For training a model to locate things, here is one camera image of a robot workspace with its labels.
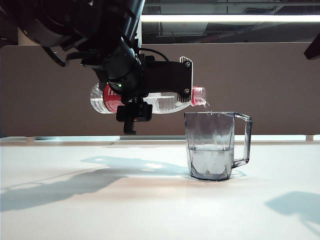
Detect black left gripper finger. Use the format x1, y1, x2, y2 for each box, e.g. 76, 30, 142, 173
115, 98, 154, 136

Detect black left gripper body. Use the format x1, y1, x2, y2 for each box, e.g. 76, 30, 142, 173
138, 53, 193, 96

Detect clear red-label water bottle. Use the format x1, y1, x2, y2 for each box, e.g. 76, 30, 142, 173
89, 82, 208, 115

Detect long ceiling light strip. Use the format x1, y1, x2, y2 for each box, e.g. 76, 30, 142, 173
140, 14, 320, 23

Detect brown desk partition panel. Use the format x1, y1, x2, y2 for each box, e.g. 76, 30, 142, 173
0, 43, 320, 138

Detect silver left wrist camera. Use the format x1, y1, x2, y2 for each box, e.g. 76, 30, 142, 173
175, 55, 195, 104

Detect black camera cable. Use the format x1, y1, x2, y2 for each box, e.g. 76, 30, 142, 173
139, 47, 169, 62

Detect transparent grey handled cup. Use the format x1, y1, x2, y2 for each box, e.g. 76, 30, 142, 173
184, 111, 253, 183

